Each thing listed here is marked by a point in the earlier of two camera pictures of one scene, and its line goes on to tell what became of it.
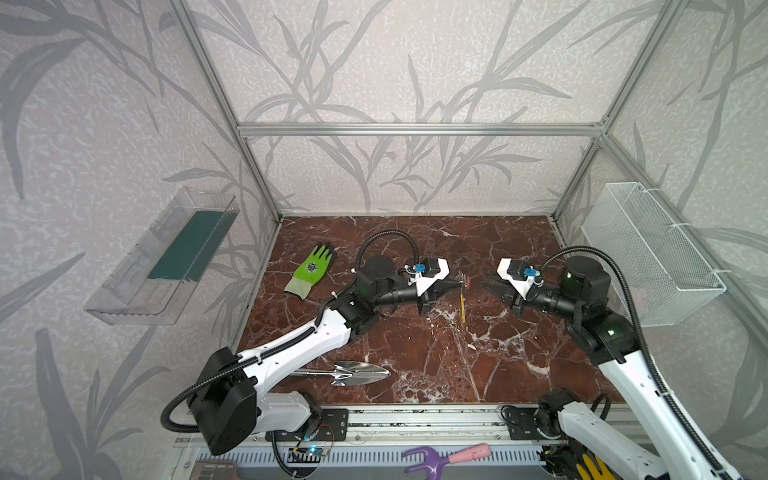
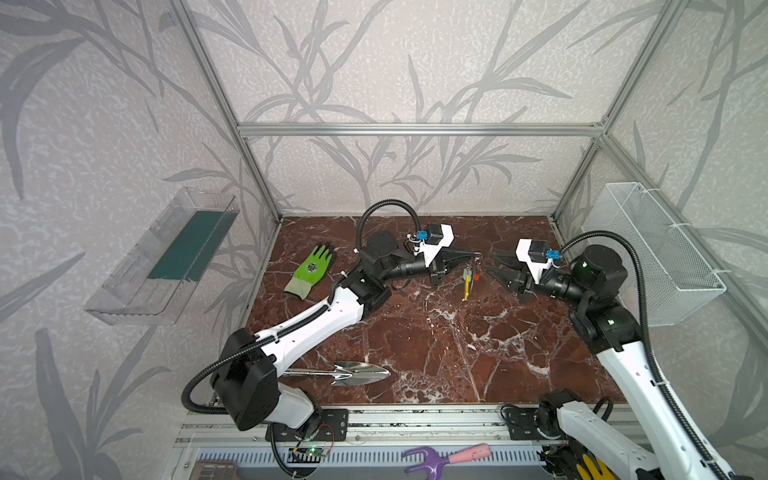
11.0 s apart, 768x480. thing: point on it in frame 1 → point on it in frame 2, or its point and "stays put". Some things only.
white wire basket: [667, 273] stays put
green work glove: [309, 272] stays put
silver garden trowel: [348, 373] stays put
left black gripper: [429, 293] → [435, 267]
